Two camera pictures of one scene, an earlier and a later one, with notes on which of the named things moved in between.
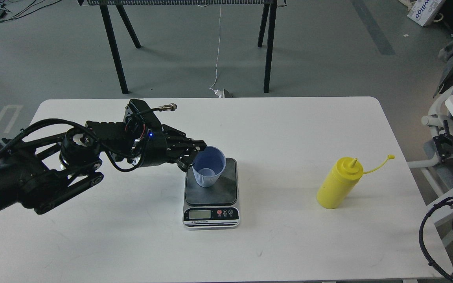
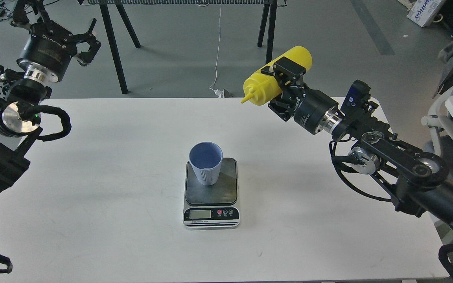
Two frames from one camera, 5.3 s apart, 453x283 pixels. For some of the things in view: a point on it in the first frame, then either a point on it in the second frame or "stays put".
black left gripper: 146,138 -> 50,47
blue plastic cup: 209,164 stays put
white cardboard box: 423,11 stays put
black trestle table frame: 269,10 stays put
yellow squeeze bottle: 341,180 -> 260,88
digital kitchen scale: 213,208 stays put
